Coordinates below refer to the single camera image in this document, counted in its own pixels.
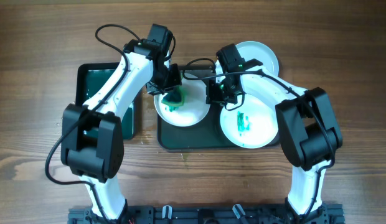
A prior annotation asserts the small dark green water tray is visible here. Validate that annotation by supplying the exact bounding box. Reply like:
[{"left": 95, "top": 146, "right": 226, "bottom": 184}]
[{"left": 75, "top": 62, "right": 136, "bottom": 140}]

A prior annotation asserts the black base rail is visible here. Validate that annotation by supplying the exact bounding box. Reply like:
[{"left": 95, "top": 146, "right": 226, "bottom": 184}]
[{"left": 67, "top": 203, "right": 346, "bottom": 224}]

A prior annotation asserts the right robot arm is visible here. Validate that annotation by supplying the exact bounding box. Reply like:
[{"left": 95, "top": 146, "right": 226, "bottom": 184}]
[{"left": 207, "top": 42, "right": 342, "bottom": 221}]

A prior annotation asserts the green yellow sponge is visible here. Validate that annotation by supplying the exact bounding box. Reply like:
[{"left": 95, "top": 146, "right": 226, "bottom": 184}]
[{"left": 161, "top": 86, "right": 185, "bottom": 107}]

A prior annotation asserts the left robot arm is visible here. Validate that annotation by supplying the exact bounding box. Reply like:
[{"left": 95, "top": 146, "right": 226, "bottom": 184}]
[{"left": 53, "top": 24, "right": 181, "bottom": 223}]

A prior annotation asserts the large dark serving tray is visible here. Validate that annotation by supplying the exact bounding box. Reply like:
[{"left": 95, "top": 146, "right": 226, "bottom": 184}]
[{"left": 156, "top": 64, "right": 285, "bottom": 152}]

